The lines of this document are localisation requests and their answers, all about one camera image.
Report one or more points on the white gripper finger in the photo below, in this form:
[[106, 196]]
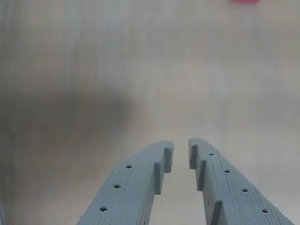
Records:
[[229, 197], [131, 187]]

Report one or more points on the red lego block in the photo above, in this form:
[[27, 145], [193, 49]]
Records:
[[243, 1]]

